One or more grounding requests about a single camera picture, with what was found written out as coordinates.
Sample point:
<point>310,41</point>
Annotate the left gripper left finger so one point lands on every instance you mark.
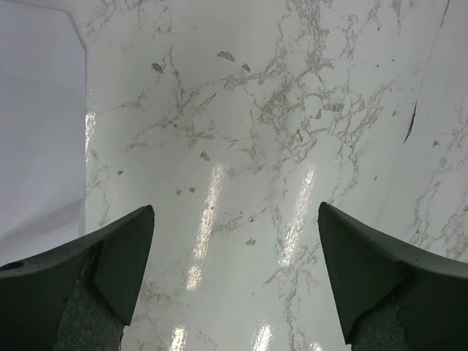
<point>80,295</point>

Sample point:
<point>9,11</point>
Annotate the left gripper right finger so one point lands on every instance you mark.
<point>391,295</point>

